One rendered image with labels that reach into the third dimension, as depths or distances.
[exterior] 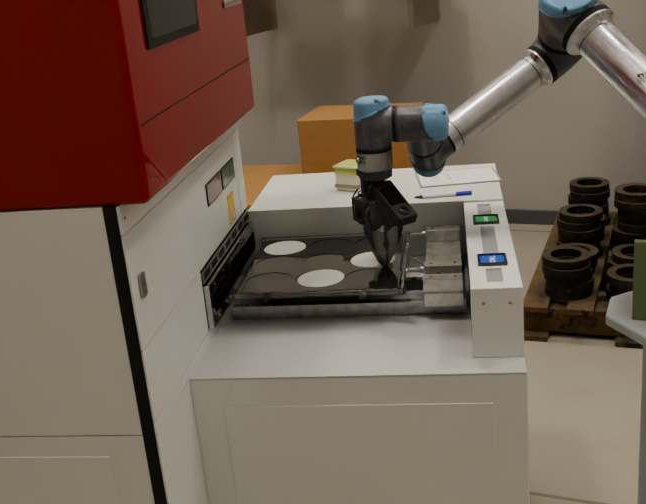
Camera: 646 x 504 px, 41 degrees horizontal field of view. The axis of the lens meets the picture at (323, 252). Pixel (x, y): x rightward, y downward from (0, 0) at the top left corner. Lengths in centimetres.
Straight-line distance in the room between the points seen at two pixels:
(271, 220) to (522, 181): 298
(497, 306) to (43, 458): 84
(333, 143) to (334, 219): 223
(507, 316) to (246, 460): 57
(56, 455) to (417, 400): 65
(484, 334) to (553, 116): 333
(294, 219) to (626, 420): 145
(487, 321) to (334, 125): 282
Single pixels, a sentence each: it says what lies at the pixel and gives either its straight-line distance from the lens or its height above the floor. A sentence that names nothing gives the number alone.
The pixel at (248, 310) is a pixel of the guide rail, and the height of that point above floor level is 84.
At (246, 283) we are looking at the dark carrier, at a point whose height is 90.
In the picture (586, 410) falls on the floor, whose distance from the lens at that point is 316.
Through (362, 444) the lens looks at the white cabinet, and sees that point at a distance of 169.
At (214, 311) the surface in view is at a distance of 182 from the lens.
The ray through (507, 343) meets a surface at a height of 85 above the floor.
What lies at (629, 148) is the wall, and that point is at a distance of 489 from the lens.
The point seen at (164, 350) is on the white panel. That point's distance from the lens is 155.
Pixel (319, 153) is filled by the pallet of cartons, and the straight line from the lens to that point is 440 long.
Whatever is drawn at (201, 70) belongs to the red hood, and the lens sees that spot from 169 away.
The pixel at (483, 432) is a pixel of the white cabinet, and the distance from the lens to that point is 167.
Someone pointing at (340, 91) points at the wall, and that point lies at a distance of 519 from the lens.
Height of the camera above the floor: 156
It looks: 19 degrees down
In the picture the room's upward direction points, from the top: 5 degrees counter-clockwise
